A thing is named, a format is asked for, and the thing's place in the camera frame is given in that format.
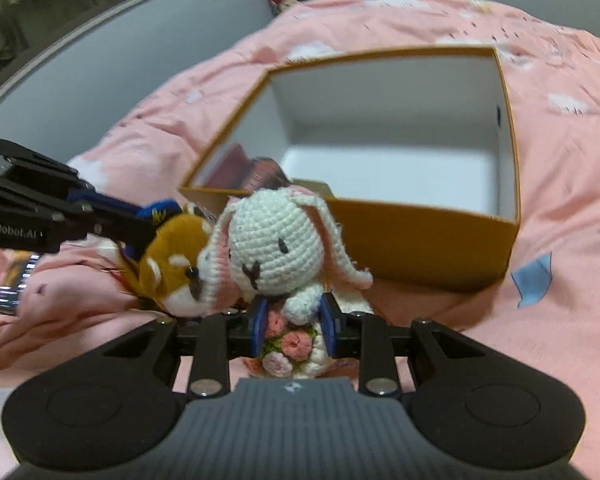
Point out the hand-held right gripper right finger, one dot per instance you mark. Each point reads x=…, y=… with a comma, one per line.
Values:
x=330, y=325

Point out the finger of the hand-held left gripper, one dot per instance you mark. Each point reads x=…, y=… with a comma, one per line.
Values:
x=125, y=236
x=110, y=203

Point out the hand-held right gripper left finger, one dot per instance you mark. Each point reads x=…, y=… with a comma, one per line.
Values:
x=260, y=327

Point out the brown dog plush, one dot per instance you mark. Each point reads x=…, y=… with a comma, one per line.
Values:
x=170, y=240

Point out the white crochet bunny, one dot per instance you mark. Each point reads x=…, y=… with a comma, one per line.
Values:
x=275, y=230

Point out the yellow cardboard box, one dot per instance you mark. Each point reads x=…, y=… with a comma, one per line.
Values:
x=430, y=250

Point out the metal wristwatch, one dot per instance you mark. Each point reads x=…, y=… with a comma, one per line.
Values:
x=15, y=290

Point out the window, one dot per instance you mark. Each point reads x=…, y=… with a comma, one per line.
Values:
x=55, y=10

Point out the pink printed duvet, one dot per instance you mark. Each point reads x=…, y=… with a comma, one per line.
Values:
x=555, y=160

